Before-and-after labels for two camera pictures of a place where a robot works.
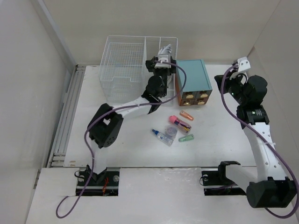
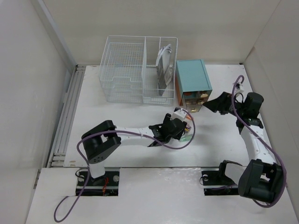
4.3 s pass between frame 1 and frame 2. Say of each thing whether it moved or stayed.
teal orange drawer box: stayed
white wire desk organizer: stayed
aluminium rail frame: stayed
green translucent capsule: stayed
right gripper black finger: moved
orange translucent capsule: stayed
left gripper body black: moved
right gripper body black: moved
